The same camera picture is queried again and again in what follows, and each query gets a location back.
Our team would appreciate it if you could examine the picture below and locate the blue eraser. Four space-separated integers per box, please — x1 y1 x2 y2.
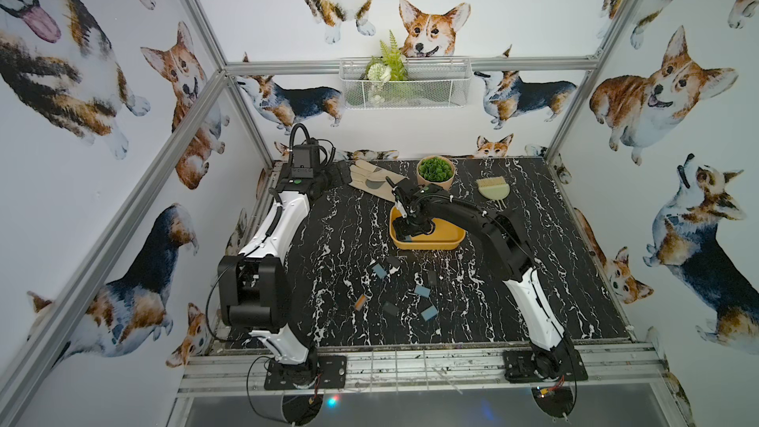
414 286 431 299
420 306 439 321
372 264 387 279

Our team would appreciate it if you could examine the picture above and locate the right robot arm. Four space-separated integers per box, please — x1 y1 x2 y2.
389 179 587 383

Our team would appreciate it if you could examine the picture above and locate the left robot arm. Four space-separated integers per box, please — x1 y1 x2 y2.
215 163 347 391

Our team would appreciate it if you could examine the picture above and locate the yellow storage box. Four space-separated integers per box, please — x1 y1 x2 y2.
389 208 466 251

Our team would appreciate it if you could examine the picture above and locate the orange white eraser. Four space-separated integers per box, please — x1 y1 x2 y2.
354 295 369 312

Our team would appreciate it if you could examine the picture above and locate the pink pot green plant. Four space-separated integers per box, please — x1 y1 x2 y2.
416 155 456 191

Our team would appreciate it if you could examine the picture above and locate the beige work glove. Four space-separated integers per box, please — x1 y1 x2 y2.
349 160 405 203

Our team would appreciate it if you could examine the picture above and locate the artificial fern and flower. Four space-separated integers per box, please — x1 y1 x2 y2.
363 32 408 107

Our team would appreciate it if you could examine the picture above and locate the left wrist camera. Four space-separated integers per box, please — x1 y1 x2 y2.
290 144 323 178

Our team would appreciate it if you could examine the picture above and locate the white wire wall basket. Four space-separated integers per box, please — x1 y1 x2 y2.
339 57 474 110

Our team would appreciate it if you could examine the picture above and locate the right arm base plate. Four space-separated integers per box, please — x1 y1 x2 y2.
502 347 589 384

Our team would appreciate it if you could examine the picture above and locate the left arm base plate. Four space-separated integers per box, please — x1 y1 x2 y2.
264 355 348 391

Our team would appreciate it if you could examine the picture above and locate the aluminium front rail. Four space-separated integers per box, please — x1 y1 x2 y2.
177 344 666 397

